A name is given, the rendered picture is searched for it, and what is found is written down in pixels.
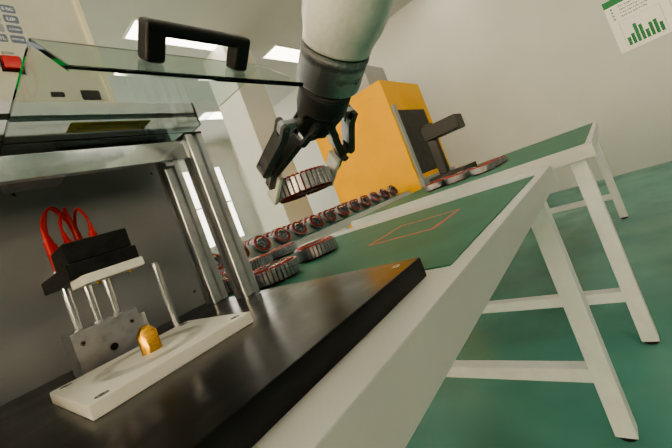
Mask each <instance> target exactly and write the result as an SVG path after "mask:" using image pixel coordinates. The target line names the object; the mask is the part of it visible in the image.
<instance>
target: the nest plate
mask: <svg viewBox="0 0 672 448"><path fill-rule="evenodd" d="M252 322H253V318H252V315H251V313H250V311H249V312H242V313H235V314H229V315H222V316H215V317H209V318H202V319H195V320H189V321H186V322H184V323H182V324H180V325H179V326H177V327H174V328H172V329H171V330H169V331H167V332H165V333H163V334H161V335H159V337H160V340H161V343H162V345H163V346H162V347H161V348H160V349H158V350H156V351H154V352H152V353H150V354H148V355H145V356H142V353H141V350H140V348H139V346H138V347H136V348H134V349H132V350H130V351H128V352H127V353H125V354H123V355H121V356H119V357H117V358H115V359H113V360H111V361H109V362H107V363H105V364H104V365H102V366H100V367H98V368H96V369H94V370H92V371H90V372H88V373H86V374H84V375H82V376H81V377H79V378H77V379H75V380H73V381H71V382H69V383H67V384H65V385H63V386H61V387H59V388H58V389H56V390H54V391H52V392H50V397H51V400H52V403H53V404H55V405H57V406H60V407H62V408H64V409H67V410H69V411H71V412H74V413H76V414H78V415H81V416H83V417H85V418H88V419H90V420H92V421H95V420H97V419H98V418H100V417H102V416H103V415H105V414H106V413H108V412H110V411H111V410H113V409H114V408H116V407H118V406H119V405H121V404H122V403H124V402H126V401H127V400H129V399H130V398H132V397H134V396H135V395H137V394H138V393H140V392H142V391H143V390H145V389H146V388H148V387H150V386H151V385H153V384H154V383H156V382H158V381H159V380H161V379H162V378H164V377H166V376H167V375H169V374H170V373H172V372H174V371H175V370H177V369H178V368H180V367H182V366H183V365H185V364H186V363H188V362H190V361H191V360H193V359H194V358H196V357H198V356H199V355H201V354H202V353H204V352H206V351H207V350H209V349H210V348H212V347H214V346H215V345H217V344H218V343H220V342H222V341H223V340H225V339H226V338H228V337H230V336H231V335H233V334H234V333H236V332H238V331H239V330H241V329H243V328H244V327H246V326H247V325H249V324H251V323H252Z"/></svg>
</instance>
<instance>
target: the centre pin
mask: <svg viewBox="0 0 672 448"><path fill-rule="evenodd" d="M136 339H137V342H138V345H139V348H140V350H141V353H142V356H145V355H148V354H150V353H152V352H154V351H156V350H158V349H160V348H161V347H162V346H163V345H162V343H161V340H160V337H159V334H158V332H157V329H156V328H154V327H153V326H151V325H149V324H146V325H144V326H142V327H140V328H139V330H138V333H137V337H136Z"/></svg>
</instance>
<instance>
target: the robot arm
mask: <svg viewBox="0 0 672 448"><path fill-rule="evenodd" d="M394 1H395V0H302V7H301V14H302V21H303V32H302V38H301V41H300V52H299V58H298V64H297V70H296V75H297V79H298V80H299V81H301V82H303V83H304V84H303V87H299V89H298V95H297V111H296V113H295V115H294V116H293V119H288V120H283V119H282V117H277V118H276V119H275V124H274V131H273V133H272V135H271V137H270V139H269V141H268V143H267V145H266V147H265V149H264V151H263V153H262V155H261V157H260V159H259V161H258V163H257V165H256V168H257V169H258V171H259V172H260V174H261V175H262V177H263V178H264V179H266V182H265V183H266V185H267V187H268V192H267V194H268V196H269V197H270V199H271V200H272V202H273V203H274V205H277V204H278V202H279V197H280V192H281V187H282V182H283V175H282V174H281V173H282V172H283V171H284V169H285V168H286V167H287V166H288V164H289V163H290V162H291V161H292V159H293V158H294V157H295V156H296V155H297V153H298V152H299V151H300V150H301V148H305V147H306V146H307V145H308V144H309V143H310V141H314V140H316V139H322V138H326V136H327V137H328V139H329V141H330V143H331V145H332V147H333V149H334V151H335V152H334V151H333V150H329V154H328V157H327V161H326V164H325V166H329V168H330V170H331V173H332V176H333V178H334V180H335V177H336V174H337V171H338V169H339V168H340V166H341V163H342V160H343V161H347V160H348V158H349V157H348V156H347V155H346V154H347V153H350V154H352V153H353V152H354V151H355V122H356V119H357V116H358V113H357V112H356V111H355V110H354V109H353V107H352V106H351V105H350V104H349V102H350V99H351V97H352V96H353V95H355V94H356V93H357V91H358V90H359V87H360V84H361V81H362V78H363V75H364V72H365V69H366V66H367V64H368V62H369V56H370V54H371V51H372V49H373V47H374V45H375V43H376V42H377V41H378V39H379V38H380V36H381V35H382V33H383V30H384V28H385V26H386V23H387V21H388V18H389V16H390V13H391V10H392V7H393V4H394ZM340 121H341V132H342V144H341V141H340V139H339V135H338V133H337V130H336V126H337V125H338V123H339V122H340ZM298 133H300V134H301V135H302V136H303V139H301V137H300V136H299V135H298Z"/></svg>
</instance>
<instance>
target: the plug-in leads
mask: <svg viewBox="0 0 672 448"><path fill-rule="evenodd" d="M49 210H50V211H53V212H54V213H56V214H57V215H58V216H59V217H58V225H59V229H60V232H61V233H60V234H61V236H62V238H63V241H64V243H63V244H65V243H68V242H72V240H71V239H70V238H69V237H68V235H67V234H66V233H65V232H64V229H63V226H62V219H63V220H64V222H65V223H66V224H67V225H68V227H69V229H70V230H71V232H72V235H73V237H74V240H75V241H76V240H80V239H83V237H82V235H81V233H80V231H79V229H78V227H77V219H76V214H77V211H79V212H80V213H81V214H82V215H83V216H84V217H85V219H86V221H87V223H88V224H87V225H88V230H89V233H88V235H89V237H92V236H96V235H98V234H97V232H96V231H95V230H94V227H93V225H92V223H91V222H90V220H89V218H88V216H87V215H86V214H85V212H84V211H83V210H81V209H80V208H75V209H74V211H73V220H72V218H71V216H70V214H69V212H68V211H67V209H66V208H65V207H63V209H62V210H63V212H61V211H60V210H59V209H58V208H56V207H54V206H49V207H47V208H46V209H45V210H44V212H43V214H42V216H41V218H40V230H41V235H42V238H43V241H44V242H43V245H44V248H45V250H46V253H47V255H48V258H49V260H50V263H51V265H52V268H53V271H54V272H53V275H54V274H55V273H56V270H55V268H54V265H53V262H52V259H51V255H52V254H53V253H54V252H55V251H56V250H57V249H58V248H59V247H58V245H57V244H55V243H54V241H53V240H52V238H51V237H50V236H49V234H48V229H47V213H48V211H49Z"/></svg>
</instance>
